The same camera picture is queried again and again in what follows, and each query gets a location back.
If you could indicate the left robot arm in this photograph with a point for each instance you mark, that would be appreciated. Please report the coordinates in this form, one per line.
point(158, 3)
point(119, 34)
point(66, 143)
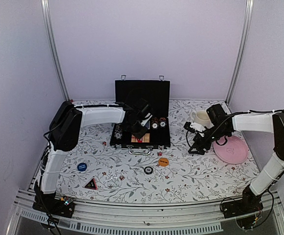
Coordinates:
point(64, 130)

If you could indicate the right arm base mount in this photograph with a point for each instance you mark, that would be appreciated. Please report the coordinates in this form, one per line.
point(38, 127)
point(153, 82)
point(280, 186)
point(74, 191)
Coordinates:
point(250, 206)

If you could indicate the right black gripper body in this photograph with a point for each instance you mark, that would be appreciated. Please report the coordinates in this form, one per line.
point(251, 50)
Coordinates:
point(217, 133)

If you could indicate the blue card deck box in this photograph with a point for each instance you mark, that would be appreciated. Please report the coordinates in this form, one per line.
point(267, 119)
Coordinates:
point(148, 125)

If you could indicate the black triangular token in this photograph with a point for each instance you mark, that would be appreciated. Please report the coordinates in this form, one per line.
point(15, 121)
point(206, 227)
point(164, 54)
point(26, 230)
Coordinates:
point(91, 185)

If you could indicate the left aluminium frame post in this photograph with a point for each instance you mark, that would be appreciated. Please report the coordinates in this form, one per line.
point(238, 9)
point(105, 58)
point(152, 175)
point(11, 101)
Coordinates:
point(53, 48)

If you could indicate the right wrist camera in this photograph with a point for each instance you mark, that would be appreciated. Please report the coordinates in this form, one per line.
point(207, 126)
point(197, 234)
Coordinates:
point(195, 127)

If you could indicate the cream ceramic mug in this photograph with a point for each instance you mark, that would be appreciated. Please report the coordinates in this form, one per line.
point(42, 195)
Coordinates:
point(201, 117)

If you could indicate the black poker case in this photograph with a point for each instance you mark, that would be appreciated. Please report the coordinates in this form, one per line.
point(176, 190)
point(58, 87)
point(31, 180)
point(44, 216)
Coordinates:
point(157, 93)

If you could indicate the red card deck box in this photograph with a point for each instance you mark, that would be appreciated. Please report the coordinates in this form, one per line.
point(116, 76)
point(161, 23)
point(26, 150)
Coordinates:
point(144, 139)

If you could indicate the orange chip stack left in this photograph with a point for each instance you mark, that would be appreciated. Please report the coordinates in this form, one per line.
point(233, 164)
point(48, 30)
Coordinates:
point(154, 123)

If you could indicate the orange round button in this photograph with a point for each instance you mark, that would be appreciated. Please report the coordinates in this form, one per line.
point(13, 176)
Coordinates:
point(163, 162)

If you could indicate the floral tablecloth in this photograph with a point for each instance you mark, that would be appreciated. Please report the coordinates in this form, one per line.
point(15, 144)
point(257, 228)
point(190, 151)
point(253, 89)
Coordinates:
point(187, 178)

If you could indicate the white black chip stack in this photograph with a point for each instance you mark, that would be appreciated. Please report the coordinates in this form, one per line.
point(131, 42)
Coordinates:
point(118, 131)

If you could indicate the pink plate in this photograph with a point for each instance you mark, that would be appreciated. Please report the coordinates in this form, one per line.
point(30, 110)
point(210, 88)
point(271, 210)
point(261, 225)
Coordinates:
point(231, 150)

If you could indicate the blue round button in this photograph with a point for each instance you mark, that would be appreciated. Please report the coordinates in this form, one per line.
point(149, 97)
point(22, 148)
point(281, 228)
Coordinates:
point(82, 167)

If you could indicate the red die front table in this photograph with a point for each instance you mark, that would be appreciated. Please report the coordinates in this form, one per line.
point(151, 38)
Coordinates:
point(121, 178)

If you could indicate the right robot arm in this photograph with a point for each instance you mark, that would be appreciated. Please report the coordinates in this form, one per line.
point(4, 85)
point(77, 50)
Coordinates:
point(264, 129)

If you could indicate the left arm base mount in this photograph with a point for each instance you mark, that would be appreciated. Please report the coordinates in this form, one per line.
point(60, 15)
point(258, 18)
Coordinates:
point(48, 203)

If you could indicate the front aluminium rail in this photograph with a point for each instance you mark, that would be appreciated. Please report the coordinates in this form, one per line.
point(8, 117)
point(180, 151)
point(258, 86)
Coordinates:
point(106, 218)

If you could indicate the aluminium frame post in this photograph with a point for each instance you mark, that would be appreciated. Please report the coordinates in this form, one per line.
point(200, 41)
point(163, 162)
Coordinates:
point(53, 48)
point(243, 41)

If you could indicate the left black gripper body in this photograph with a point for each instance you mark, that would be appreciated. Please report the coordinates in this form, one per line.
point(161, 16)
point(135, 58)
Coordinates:
point(136, 130)

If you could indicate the black white dealer chip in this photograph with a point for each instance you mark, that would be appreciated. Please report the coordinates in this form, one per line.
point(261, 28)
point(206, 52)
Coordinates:
point(148, 170)

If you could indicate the right aluminium frame post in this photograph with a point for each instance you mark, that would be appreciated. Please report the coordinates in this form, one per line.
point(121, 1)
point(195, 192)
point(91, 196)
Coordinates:
point(243, 41)

